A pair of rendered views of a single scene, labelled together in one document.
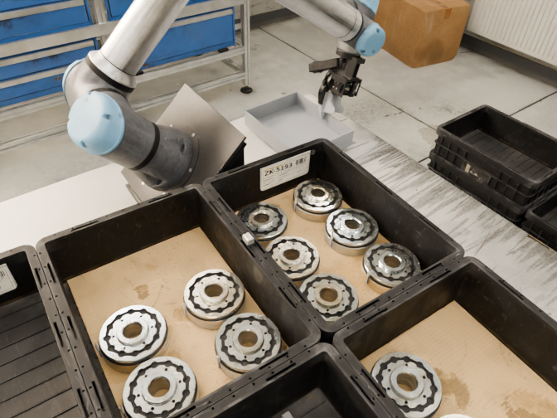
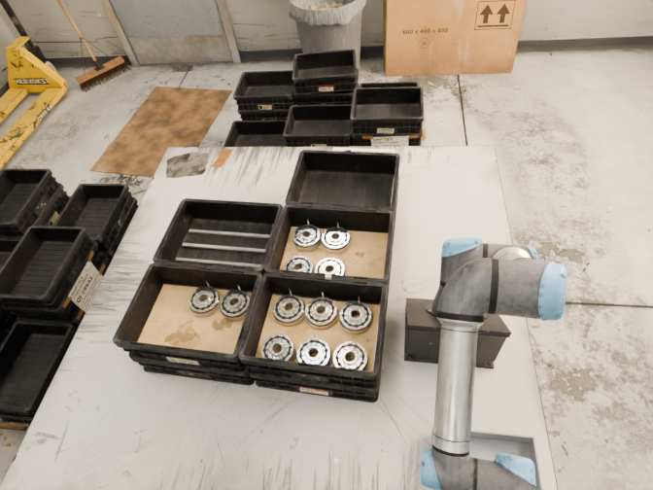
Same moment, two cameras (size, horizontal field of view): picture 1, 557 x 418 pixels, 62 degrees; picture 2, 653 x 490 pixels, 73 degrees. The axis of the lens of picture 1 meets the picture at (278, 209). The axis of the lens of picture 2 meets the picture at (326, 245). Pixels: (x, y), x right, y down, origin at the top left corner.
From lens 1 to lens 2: 135 cm
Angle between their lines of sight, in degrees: 80
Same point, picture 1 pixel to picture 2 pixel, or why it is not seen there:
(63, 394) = not seen: hidden behind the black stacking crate
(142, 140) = (443, 272)
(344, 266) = (300, 337)
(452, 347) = (229, 341)
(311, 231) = (334, 341)
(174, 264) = (365, 272)
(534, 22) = not seen: outside the picture
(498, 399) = (201, 335)
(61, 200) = not seen: hidden behind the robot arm
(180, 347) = (322, 254)
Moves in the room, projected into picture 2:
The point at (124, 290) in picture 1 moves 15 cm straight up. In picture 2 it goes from (365, 249) to (364, 221)
